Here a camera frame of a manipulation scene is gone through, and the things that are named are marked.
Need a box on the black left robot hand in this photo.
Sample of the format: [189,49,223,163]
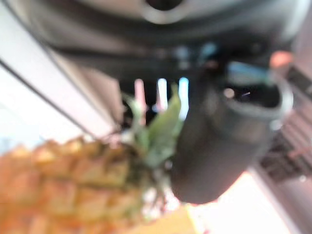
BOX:
[7,0,310,205]

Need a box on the orange pineapple with green crown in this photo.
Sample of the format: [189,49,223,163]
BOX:
[0,84,184,234]

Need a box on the yellow fruit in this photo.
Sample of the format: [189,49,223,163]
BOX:
[136,206,199,234]

